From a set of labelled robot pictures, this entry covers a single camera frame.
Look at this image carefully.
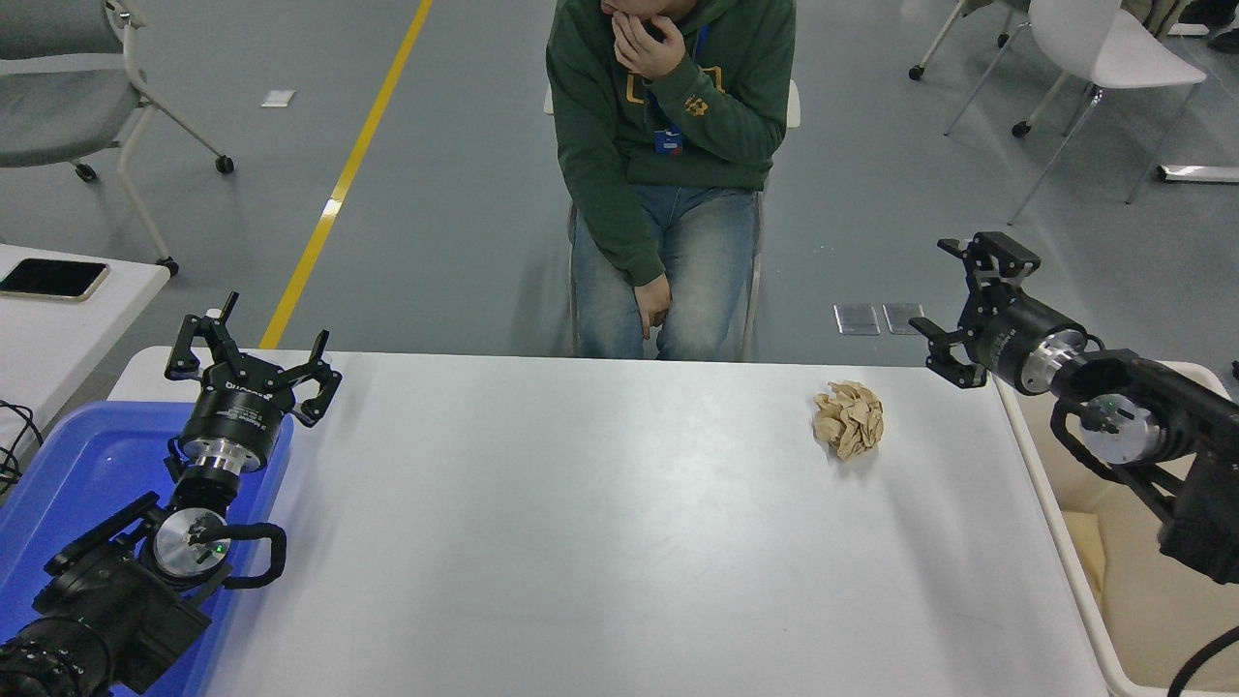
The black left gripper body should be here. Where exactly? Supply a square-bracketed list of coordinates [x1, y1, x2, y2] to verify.
[179, 371, 295, 454]

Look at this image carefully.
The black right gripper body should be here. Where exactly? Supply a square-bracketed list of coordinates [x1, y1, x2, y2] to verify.
[961, 290, 1068, 390]

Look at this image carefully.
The tan paper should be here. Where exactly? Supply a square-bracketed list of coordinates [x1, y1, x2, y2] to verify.
[811, 379, 885, 463]

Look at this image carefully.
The person's right hand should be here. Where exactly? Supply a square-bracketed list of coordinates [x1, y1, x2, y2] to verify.
[636, 273, 673, 341]

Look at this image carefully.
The person's left hand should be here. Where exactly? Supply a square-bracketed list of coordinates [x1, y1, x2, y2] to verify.
[612, 0, 700, 80]

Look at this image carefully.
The white side table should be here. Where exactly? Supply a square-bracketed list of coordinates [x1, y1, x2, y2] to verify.
[0, 244, 171, 466]

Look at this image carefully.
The black smartphone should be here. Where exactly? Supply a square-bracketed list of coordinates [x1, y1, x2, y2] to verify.
[0, 258, 110, 304]

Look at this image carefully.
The blue plastic tray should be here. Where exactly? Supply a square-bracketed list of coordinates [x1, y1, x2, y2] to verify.
[0, 402, 294, 697]

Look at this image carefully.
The pale tan flat piece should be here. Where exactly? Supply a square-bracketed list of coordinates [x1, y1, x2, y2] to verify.
[1062, 510, 1104, 606]

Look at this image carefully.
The white shell chair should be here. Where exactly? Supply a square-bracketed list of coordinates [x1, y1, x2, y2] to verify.
[944, 0, 1209, 226]

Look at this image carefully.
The grey office chair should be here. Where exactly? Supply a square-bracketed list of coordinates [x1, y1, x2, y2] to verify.
[0, 0, 235, 277]

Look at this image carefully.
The white metal-framed chair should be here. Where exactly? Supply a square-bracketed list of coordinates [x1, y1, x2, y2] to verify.
[544, 79, 802, 361]

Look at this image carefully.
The large pale plastic bin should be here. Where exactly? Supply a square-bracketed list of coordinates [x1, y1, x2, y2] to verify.
[990, 356, 1239, 697]

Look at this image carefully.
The person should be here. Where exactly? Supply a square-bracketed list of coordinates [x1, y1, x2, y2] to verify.
[1123, 0, 1239, 71]
[545, 0, 797, 362]

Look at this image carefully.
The wheeled chair frame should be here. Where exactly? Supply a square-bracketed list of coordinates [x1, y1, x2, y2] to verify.
[908, 0, 1075, 138]

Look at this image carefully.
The black cable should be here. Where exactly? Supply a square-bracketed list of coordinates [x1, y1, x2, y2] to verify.
[0, 400, 45, 495]

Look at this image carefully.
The blue lanyard badge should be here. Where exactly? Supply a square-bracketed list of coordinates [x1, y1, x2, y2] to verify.
[653, 24, 712, 158]

